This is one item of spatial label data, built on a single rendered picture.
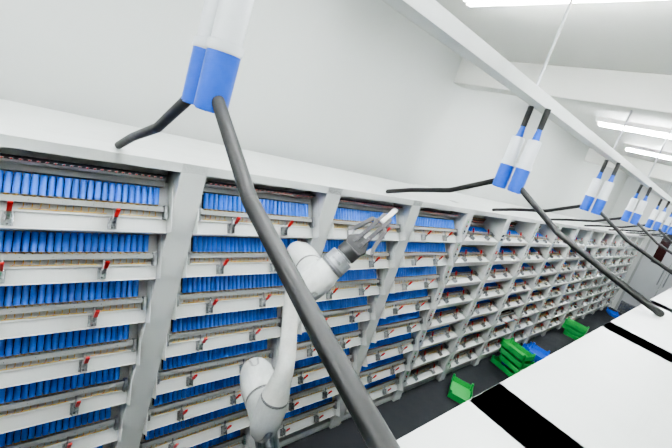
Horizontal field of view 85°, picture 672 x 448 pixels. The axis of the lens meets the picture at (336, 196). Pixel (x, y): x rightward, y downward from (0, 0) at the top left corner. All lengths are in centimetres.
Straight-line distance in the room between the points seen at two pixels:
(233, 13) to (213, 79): 12
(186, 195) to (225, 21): 87
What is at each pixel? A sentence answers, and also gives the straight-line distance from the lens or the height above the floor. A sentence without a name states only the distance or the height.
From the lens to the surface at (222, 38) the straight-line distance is 72.
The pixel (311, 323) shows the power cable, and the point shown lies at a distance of 42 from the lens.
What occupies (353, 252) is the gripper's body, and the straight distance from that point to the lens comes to 121.
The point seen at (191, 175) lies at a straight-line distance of 145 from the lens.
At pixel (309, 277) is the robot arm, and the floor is 154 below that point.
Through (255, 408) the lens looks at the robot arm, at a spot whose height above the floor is 99.
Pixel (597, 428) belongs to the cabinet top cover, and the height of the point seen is 174.
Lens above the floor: 202
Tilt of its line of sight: 11 degrees down
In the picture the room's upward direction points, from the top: 18 degrees clockwise
